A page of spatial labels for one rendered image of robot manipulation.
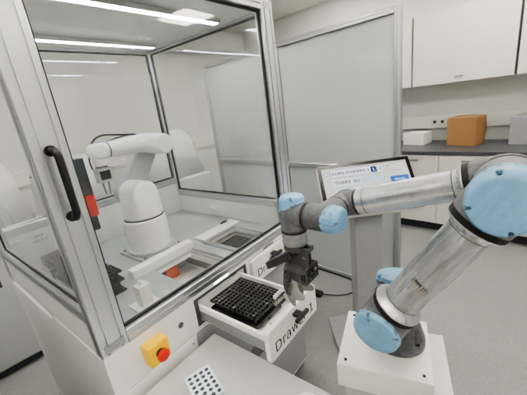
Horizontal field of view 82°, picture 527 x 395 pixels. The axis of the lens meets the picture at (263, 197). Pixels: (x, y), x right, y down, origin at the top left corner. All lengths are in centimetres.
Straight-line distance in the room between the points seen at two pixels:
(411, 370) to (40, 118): 112
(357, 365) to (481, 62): 328
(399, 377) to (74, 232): 93
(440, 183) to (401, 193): 9
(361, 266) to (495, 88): 278
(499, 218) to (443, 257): 14
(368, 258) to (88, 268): 148
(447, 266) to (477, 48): 325
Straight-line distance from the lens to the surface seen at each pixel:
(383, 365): 102
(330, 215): 78
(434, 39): 392
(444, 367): 117
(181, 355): 124
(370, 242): 189
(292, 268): 92
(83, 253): 92
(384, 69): 232
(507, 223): 65
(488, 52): 381
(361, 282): 200
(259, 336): 104
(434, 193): 81
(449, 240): 70
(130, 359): 111
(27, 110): 87
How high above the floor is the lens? 157
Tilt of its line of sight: 17 degrees down
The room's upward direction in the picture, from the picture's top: 7 degrees counter-clockwise
